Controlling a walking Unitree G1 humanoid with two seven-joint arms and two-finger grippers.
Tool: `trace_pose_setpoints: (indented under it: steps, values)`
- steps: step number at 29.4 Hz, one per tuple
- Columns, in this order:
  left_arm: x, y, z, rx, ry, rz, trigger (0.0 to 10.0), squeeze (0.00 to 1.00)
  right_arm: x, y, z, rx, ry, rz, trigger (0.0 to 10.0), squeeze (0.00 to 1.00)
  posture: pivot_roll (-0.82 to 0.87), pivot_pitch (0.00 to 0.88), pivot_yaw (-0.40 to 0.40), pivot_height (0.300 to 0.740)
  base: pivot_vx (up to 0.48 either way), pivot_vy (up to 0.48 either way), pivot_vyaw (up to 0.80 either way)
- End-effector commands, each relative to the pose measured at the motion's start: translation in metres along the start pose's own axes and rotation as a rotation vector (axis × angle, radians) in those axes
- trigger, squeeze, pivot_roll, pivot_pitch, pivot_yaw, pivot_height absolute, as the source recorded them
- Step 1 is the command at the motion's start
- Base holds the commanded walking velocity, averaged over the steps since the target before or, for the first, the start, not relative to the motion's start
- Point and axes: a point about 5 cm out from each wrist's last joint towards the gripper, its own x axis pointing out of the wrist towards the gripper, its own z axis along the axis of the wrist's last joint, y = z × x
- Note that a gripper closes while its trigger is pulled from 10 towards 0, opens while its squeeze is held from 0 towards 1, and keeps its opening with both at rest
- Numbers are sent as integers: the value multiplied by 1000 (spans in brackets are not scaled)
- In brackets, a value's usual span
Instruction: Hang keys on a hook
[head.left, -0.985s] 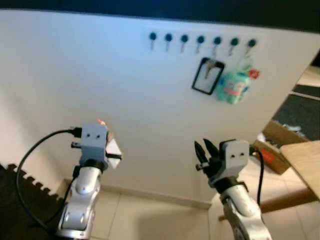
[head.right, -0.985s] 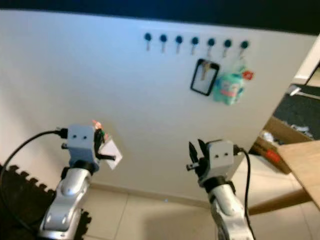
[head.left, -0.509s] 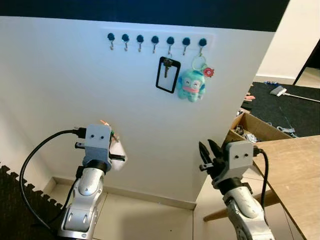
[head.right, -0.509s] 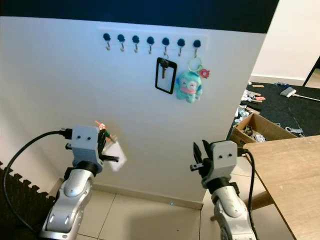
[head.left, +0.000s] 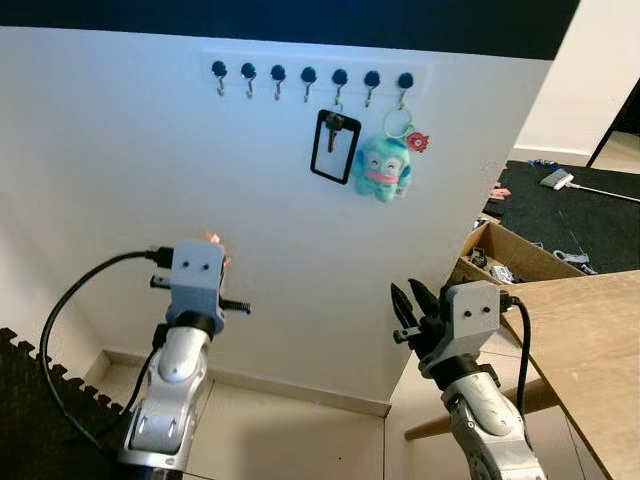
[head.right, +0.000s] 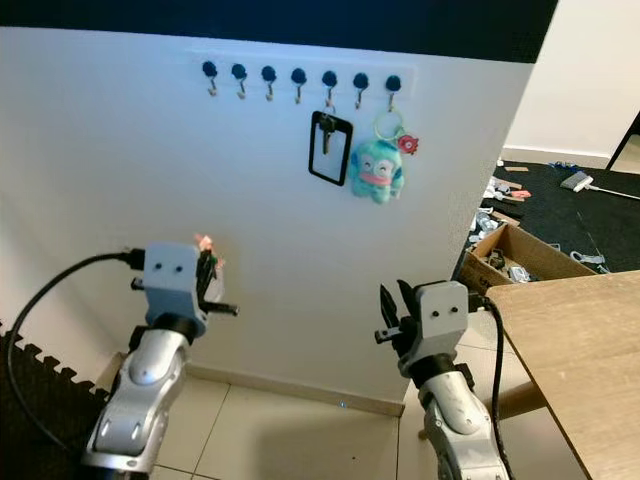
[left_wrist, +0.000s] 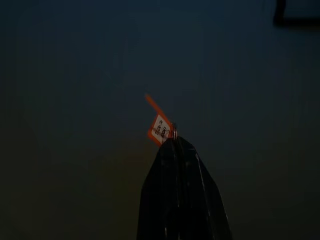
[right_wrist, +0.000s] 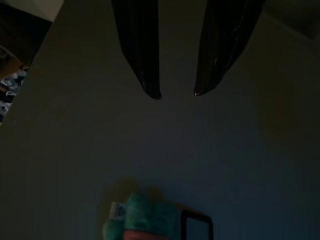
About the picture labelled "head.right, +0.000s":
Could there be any grey metal tool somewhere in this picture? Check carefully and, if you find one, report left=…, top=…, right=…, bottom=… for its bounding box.
left=570, top=250, right=612, bottom=272

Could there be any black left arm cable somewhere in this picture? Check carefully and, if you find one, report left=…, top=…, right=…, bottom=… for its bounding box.
left=8, top=250, right=152, bottom=457

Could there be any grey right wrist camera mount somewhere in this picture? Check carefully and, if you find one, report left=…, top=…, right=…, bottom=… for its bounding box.
left=408, top=281, right=474, bottom=379

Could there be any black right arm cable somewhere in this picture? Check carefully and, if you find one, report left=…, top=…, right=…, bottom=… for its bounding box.
left=468, top=292, right=505, bottom=471

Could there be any wooden table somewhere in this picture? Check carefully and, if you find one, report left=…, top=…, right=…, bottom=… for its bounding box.
left=418, top=270, right=640, bottom=480

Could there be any dark foam puzzle mat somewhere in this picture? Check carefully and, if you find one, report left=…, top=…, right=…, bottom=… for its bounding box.
left=0, top=335, right=107, bottom=480

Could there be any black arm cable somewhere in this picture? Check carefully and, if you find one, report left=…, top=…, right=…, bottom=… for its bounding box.
left=468, top=292, right=505, bottom=471
left=8, top=250, right=152, bottom=457

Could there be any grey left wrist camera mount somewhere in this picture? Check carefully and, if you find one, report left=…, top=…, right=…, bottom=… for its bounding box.
left=142, top=242, right=208, bottom=321

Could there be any white hook rail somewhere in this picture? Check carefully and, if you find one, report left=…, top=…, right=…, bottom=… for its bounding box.
left=190, top=49, right=417, bottom=92

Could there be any black floor carpet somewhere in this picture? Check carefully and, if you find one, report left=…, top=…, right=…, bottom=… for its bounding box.
left=490, top=162, right=640, bottom=273

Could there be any blue knob metal hook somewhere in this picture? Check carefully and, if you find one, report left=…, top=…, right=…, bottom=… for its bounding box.
left=260, top=64, right=278, bottom=101
left=321, top=68, right=340, bottom=107
left=230, top=62, right=248, bottom=99
left=201, top=60, right=219, bottom=97
left=290, top=66, right=308, bottom=103
left=351, top=70, right=371, bottom=109
left=384, top=71, right=404, bottom=111

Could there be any blue plush toy keychain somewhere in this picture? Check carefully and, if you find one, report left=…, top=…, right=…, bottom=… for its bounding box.
left=348, top=110, right=422, bottom=207

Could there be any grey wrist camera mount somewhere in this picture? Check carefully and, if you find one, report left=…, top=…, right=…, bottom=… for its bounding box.
left=408, top=281, right=474, bottom=379
left=142, top=242, right=208, bottom=321

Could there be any grey long-handled floor tool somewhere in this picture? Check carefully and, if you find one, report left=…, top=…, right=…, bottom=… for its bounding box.
left=560, top=170, right=640, bottom=200

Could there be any brown cardboard box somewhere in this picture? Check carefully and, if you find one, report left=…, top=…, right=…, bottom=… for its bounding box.
left=458, top=222, right=577, bottom=294

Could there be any black strap loop with key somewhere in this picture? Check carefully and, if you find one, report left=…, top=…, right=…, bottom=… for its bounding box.
left=308, top=110, right=356, bottom=189

